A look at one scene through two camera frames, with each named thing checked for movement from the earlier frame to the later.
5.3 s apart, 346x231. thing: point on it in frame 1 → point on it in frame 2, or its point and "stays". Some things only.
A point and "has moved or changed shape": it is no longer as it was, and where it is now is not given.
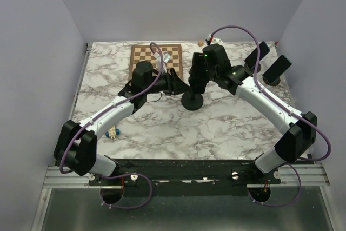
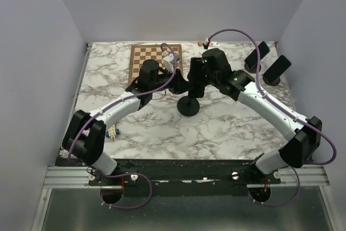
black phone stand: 251,60 stays
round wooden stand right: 266,80 stays
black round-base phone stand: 192,101 has moved or changed shape
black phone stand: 272,76 stays
